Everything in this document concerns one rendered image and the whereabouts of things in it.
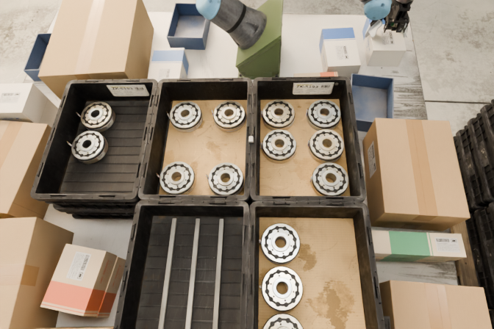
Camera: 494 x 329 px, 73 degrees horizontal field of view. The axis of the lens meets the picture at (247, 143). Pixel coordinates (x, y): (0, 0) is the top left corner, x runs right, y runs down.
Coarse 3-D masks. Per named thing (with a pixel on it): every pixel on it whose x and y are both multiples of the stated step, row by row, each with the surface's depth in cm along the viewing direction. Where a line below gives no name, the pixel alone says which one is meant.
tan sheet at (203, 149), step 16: (208, 112) 112; (208, 128) 109; (176, 144) 107; (192, 144) 107; (208, 144) 106; (224, 144) 106; (240, 144) 106; (176, 160) 105; (192, 160) 104; (208, 160) 104; (224, 160) 104; (240, 160) 103; (208, 176) 101; (160, 192) 100; (192, 192) 99; (208, 192) 99; (240, 192) 99
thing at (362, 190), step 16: (256, 80) 104; (272, 80) 104; (288, 80) 104; (304, 80) 103; (320, 80) 103; (336, 80) 103; (256, 96) 102; (352, 96) 100; (256, 112) 99; (352, 112) 97; (256, 128) 97; (352, 128) 95; (256, 144) 94
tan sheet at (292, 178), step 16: (304, 112) 110; (304, 128) 107; (336, 128) 107; (304, 144) 105; (304, 160) 102; (272, 176) 100; (288, 176) 100; (304, 176) 100; (272, 192) 98; (288, 192) 98; (304, 192) 98
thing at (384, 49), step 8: (368, 24) 132; (376, 32) 129; (392, 32) 128; (368, 40) 131; (376, 40) 127; (384, 40) 127; (392, 40) 127; (400, 40) 126; (368, 48) 131; (376, 48) 125; (384, 48) 125; (392, 48) 125; (400, 48) 125; (368, 56) 131; (376, 56) 128; (384, 56) 127; (392, 56) 127; (400, 56) 127; (368, 64) 132; (376, 64) 132; (384, 64) 131; (392, 64) 131
